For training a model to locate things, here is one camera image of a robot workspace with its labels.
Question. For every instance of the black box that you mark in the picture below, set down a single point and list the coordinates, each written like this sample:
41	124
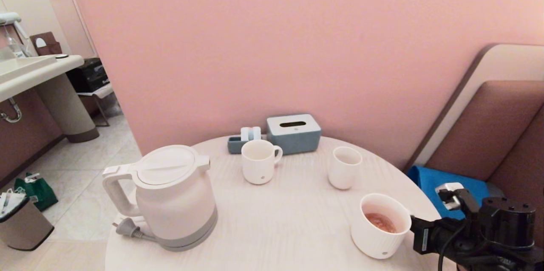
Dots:
87	75

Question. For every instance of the clear glass bottle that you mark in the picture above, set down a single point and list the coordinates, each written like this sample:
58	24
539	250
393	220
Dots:
17	50

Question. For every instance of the white electric kettle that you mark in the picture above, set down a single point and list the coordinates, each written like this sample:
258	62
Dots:
174	203

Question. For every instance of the metal rack with white towel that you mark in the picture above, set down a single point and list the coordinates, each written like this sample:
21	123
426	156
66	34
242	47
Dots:
97	91

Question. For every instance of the small white ribbed mug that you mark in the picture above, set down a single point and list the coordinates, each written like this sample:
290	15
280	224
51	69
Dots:
257	169

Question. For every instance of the large white ribbed mug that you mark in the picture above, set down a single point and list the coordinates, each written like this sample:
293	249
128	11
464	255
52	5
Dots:
380	237

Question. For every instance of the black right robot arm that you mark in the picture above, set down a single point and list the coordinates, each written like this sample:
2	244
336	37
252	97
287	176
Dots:
505	228

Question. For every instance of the small grey tray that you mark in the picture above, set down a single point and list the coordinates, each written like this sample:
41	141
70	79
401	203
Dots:
233	145

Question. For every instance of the brown tissue holder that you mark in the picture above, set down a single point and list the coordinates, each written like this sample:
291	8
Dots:
49	48

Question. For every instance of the grey tissue box white lid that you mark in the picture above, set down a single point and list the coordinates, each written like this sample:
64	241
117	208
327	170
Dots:
297	139

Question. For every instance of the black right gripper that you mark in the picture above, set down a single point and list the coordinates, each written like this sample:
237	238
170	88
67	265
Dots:
435	235

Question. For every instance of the green bag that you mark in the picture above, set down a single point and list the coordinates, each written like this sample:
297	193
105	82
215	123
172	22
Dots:
42	196

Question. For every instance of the blue cloth bag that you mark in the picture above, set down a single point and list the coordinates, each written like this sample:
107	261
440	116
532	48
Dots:
425	182

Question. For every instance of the grey kettle base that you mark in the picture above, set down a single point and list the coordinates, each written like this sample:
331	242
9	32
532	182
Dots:
187	246

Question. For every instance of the beige sink pedestal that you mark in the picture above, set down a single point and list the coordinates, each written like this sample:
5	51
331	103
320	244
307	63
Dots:
68	109

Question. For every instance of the white sink counter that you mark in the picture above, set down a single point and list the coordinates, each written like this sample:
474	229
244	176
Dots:
38	71

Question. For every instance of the brown trash bin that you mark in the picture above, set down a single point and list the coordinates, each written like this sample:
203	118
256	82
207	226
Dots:
25	228

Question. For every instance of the white cup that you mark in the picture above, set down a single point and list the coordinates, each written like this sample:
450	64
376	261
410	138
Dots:
343	175

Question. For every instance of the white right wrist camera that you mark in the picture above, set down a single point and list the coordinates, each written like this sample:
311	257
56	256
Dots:
450	192

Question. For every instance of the white hair dryer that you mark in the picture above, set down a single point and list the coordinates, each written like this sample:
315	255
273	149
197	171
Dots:
9	18

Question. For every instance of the chrome drain pipe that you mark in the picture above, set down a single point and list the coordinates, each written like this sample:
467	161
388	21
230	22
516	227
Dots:
17	111

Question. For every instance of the brown upholstered bench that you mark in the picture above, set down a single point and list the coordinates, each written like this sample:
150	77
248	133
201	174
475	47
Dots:
501	126

